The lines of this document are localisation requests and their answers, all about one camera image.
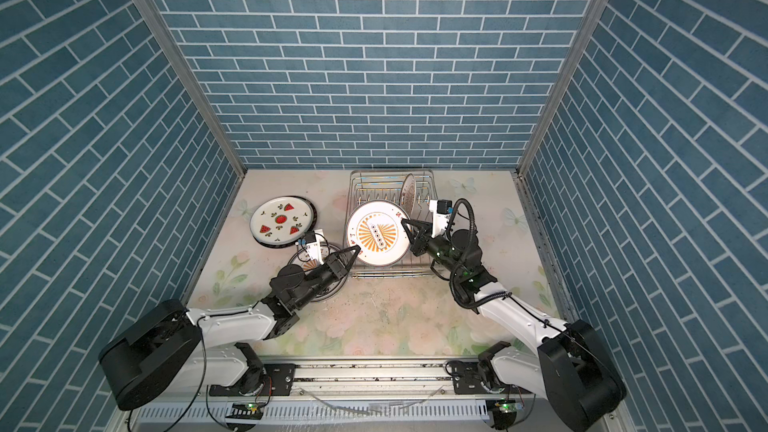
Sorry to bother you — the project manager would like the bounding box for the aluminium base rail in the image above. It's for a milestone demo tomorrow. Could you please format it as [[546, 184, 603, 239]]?
[[119, 356, 631, 427]]

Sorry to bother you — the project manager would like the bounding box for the green circuit board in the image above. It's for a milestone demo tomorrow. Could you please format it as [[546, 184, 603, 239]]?
[[226, 402, 264, 422], [486, 399, 524, 423]]

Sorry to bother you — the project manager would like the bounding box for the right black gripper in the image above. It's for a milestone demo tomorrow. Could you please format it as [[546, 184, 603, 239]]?
[[402, 218, 465, 282]]

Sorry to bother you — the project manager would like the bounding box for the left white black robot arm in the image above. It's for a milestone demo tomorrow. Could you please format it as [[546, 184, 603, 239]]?
[[98, 246, 361, 411]]

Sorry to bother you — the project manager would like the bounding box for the left green circuit board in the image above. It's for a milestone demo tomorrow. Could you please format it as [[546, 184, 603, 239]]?
[[226, 402, 264, 422]]

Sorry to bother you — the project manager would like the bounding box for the silver wire dish rack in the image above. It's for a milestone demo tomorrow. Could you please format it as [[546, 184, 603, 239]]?
[[343, 169, 451, 281]]

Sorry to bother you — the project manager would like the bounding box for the sunburst white plate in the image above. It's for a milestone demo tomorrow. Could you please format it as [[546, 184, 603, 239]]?
[[399, 173, 416, 217], [345, 200, 410, 267]]

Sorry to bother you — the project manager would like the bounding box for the strawberry print blue rim plate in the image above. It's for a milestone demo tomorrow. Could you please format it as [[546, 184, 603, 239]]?
[[249, 196, 317, 248]]

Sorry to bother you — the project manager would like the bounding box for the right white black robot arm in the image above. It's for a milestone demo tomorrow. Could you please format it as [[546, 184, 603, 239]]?
[[401, 219, 627, 431]]

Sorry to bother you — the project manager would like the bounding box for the red rim white plate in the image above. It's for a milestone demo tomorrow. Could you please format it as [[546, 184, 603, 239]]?
[[288, 243, 347, 303]]

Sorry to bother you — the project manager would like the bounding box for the dark patterned rim plate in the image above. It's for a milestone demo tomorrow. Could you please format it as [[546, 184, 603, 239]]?
[[250, 194, 318, 248]]

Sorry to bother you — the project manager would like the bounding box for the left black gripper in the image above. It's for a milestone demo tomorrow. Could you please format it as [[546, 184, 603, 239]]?
[[292, 247, 360, 313]]

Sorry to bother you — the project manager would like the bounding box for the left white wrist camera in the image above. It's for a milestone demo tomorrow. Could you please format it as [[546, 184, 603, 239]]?
[[299, 229, 331, 265]]

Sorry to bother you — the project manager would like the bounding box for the right green circuit board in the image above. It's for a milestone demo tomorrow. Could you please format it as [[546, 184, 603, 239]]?
[[486, 399, 524, 423]]

